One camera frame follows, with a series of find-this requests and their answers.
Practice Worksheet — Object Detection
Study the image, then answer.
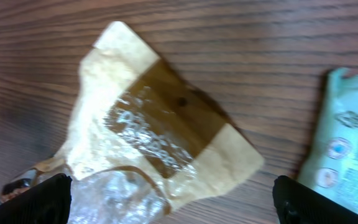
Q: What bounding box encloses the teal wet wipes pack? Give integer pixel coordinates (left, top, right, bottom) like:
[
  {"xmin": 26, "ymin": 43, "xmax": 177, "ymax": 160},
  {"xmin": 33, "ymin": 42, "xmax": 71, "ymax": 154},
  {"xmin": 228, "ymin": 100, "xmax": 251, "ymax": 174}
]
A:
[{"xmin": 298, "ymin": 68, "xmax": 358, "ymax": 214}]

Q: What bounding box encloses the brown snack bag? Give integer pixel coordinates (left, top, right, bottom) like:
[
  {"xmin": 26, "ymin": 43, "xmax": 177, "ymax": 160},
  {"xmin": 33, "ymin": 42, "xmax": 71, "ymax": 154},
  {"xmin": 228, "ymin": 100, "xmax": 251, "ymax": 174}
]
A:
[{"xmin": 0, "ymin": 21, "xmax": 264, "ymax": 223}]

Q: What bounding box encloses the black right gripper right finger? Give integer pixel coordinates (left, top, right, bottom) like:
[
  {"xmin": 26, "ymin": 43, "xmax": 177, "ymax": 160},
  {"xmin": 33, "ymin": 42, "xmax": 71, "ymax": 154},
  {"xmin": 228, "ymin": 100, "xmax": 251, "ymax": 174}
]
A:
[{"xmin": 272, "ymin": 175, "xmax": 358, "ymax": 224}]

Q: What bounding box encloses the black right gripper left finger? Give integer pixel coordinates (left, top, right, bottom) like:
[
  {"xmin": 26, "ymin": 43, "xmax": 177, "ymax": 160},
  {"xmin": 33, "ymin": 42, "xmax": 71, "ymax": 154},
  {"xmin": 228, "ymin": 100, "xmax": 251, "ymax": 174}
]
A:
[{"xmin": 0, "ymin": 173, "xmax": 72, "ymax": 224}]

